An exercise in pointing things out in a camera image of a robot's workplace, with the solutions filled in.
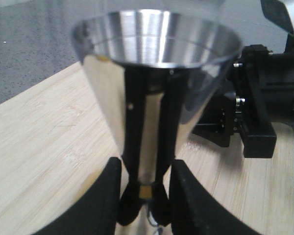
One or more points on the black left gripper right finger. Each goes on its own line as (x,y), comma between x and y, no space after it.
(194,211)

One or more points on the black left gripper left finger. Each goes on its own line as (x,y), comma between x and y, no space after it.
(95,213)

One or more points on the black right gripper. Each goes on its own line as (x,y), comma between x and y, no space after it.
(258,92)

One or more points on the steel double jigger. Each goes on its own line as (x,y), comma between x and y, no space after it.
(153,73)

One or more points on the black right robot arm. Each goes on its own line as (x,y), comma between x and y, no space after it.
(281,13)

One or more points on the wooden cutting board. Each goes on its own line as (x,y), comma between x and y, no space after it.
(54,143)

